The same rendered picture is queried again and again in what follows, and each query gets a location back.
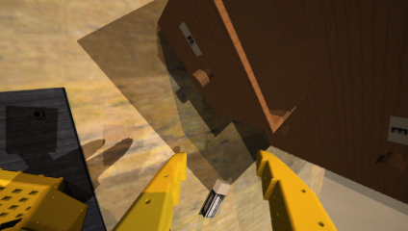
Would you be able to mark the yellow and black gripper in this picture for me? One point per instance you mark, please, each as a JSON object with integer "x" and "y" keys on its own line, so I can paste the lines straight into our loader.
{"x": 292, "y": 204}

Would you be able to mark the dark brown wooden chest of drawers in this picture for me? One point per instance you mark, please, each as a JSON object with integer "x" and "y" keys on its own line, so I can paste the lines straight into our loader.
{"x": 324, "y": 89}

